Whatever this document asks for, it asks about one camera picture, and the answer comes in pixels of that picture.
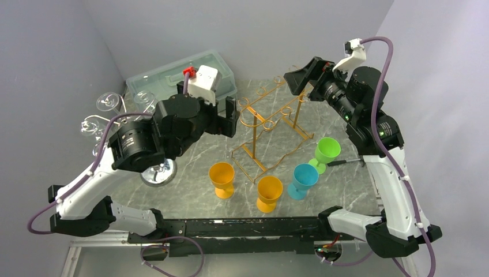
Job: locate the gold wire glass rack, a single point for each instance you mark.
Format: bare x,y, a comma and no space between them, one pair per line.
272,125

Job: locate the clear glass on stand middle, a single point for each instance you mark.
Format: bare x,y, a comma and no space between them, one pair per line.
93,127

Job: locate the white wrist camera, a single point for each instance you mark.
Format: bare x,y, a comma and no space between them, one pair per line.
355,55
201,83

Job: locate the clear glass on stand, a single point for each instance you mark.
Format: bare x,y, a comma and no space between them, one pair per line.
109,101
93,127

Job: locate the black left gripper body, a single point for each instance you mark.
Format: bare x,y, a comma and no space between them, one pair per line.
210,122

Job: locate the orange wine glass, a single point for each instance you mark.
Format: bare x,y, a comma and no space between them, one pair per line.
269,189
222,177

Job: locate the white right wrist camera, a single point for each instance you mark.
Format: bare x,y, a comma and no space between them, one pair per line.
355,55

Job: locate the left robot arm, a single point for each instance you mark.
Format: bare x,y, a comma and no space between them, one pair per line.
84,207

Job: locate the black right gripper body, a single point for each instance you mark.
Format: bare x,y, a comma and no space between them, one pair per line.
331,89

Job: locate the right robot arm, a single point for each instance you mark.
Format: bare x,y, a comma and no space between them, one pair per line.
357,98

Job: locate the orange wine glass front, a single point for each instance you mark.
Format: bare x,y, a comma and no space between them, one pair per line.
269,189

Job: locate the silver spiral glass stand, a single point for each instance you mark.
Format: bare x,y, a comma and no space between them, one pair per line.
155,176

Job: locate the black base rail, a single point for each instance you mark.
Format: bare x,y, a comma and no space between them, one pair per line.
300,235

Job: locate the green wine glass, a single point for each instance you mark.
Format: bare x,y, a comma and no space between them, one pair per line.
326,151

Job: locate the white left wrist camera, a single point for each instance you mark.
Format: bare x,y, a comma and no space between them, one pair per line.
201,83

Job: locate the blue wine glass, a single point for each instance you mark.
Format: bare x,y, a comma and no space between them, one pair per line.
304,177

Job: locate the clear glass on stand upper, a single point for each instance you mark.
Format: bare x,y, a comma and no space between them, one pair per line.
109,101

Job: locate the black handled hammer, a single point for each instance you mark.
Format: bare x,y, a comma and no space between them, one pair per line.
340,162

